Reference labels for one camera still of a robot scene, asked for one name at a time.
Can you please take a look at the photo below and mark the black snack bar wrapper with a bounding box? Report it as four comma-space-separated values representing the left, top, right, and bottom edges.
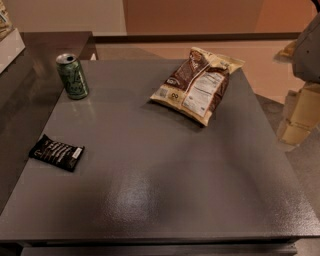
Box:
29, 135, 85, 172

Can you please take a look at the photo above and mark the brown chip bag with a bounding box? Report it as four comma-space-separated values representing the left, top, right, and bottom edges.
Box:
150, 47, 244, 126

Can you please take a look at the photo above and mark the white box at left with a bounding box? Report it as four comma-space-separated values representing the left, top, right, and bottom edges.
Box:
0, 6, 26, 74

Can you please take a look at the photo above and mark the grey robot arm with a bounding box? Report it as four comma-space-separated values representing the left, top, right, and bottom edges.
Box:
292, 13, 320, 83

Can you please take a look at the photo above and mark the green soda can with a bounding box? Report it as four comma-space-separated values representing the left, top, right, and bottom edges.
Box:
56, 53, 89, 100

